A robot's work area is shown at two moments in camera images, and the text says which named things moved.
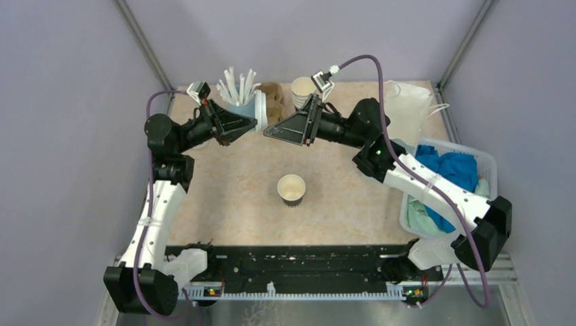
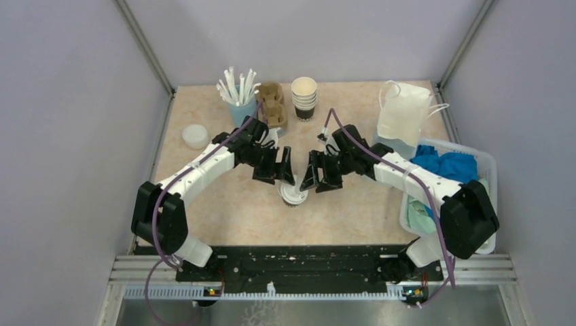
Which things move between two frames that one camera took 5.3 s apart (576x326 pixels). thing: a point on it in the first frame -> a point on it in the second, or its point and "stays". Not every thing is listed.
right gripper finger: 291,128 -> 311,176
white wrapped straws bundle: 240,94 stays
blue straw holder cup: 248,109 stays
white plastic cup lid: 261,111 -> 291,193
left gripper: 223,124 -> 267,174
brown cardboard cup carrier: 276,112 stays
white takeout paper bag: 407,109 stays
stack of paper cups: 302,88 stays
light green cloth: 423,223 stays
